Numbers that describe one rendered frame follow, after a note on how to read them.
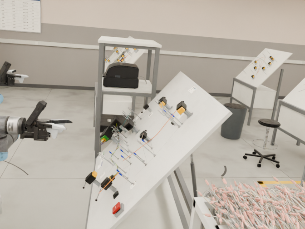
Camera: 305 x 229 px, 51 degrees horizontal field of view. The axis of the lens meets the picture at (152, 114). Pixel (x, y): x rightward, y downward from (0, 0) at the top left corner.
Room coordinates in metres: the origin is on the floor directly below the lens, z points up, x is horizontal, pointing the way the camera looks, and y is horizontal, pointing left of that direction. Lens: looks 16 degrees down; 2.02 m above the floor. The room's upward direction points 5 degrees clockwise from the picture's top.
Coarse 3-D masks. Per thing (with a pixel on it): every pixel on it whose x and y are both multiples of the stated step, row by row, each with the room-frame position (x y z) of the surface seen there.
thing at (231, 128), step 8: (224, 104) 5.99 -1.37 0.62; (232, 104) 6.03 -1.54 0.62; (232, 112) 5.72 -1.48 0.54; (240, 112) 5.71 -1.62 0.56; (232, 120) 5.72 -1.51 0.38; (240, 120) 5.73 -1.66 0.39; (224, 128) 5.81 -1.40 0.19; (232, 128) 5.72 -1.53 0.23; (240, 128) 5.76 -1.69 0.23; (224, 136) 5.80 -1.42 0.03; (232, 136) 5.73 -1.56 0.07; (240, 136) 5.84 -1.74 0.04
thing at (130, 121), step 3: (129, 120) 2.17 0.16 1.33; (132, 120) 2.26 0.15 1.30; (126, 123) 2.17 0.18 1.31; (129, 123) 2.14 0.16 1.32; (132, 123) 2.17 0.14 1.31; (126, 126) 2.14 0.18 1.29; (129, 126) 2.18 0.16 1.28; (132, 126) 2.14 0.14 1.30; (129, 129) 2.15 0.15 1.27; (132, 129) 2.17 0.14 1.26; (135, 129) 2.19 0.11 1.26; (135, 132) 2.18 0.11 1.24
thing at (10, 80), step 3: (9, 72) 2.21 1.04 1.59; (0, 75) 2.13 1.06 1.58; (6, 75) 2.17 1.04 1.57; (9, 75) 2.17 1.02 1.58; (0, 78) 2.12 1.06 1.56; (3, 78) 2.16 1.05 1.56; (6, 78) 2.17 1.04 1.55; (9, 78) 2.17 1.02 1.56; (12, 78) 2.20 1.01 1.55; (0, 81) 2.13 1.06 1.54; (3, 81) 2.16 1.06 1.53; (6, 81) 2.18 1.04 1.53; (9, 81) 2.18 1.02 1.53; (12, 81) 2.20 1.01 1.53; (0, 84) 2.16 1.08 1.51; (6, 84) 2.18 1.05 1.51; (9, 84) 2.18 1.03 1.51
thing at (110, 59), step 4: (116, 48) 7.31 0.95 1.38; (120, 48) 7.56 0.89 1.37; (124, 48) 6.97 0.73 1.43; (116, 52) 6.98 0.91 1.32; (120, 52) 6.99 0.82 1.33; (112, 56) 7.60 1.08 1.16; (116, 56) 7.00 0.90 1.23; (108, 60) 6.91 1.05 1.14; (112, 60) 7.02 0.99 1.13; (108, 64) 7.03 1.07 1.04; (104, 72) 7.35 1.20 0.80
